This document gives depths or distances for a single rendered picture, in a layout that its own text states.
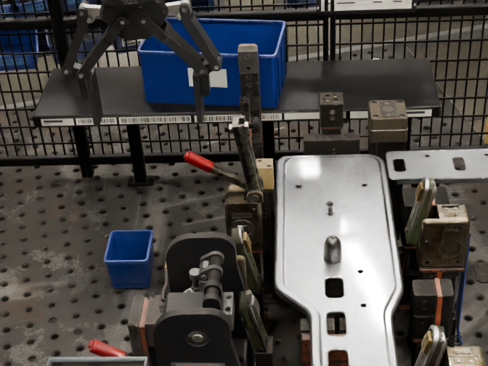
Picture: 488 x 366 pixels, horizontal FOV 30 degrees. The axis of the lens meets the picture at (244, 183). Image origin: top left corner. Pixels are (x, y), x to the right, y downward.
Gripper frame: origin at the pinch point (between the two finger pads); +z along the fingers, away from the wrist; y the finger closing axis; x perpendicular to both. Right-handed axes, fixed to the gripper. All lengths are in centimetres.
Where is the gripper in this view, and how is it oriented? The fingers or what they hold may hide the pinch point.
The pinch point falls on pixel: (148, 111)
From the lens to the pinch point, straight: 120.3
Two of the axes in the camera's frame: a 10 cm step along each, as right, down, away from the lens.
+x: 0.4, -6.0, 8.0
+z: 0.6, 8.0, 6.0
